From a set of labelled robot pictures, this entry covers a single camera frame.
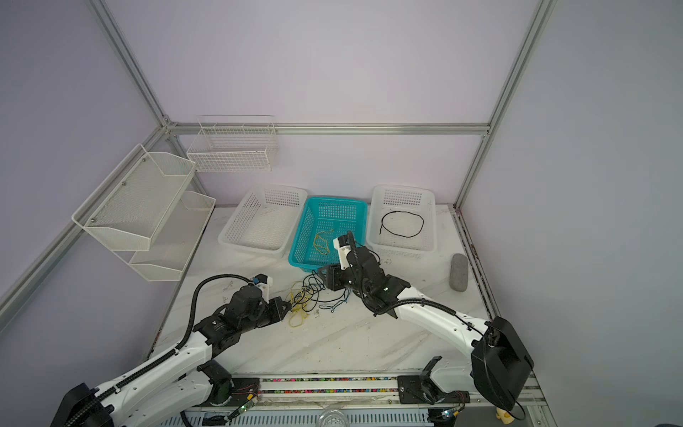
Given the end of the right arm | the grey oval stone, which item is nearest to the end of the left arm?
the end of the right arm

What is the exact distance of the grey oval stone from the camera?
0.95 meters

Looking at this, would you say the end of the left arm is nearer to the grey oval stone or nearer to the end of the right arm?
the end of the right arm
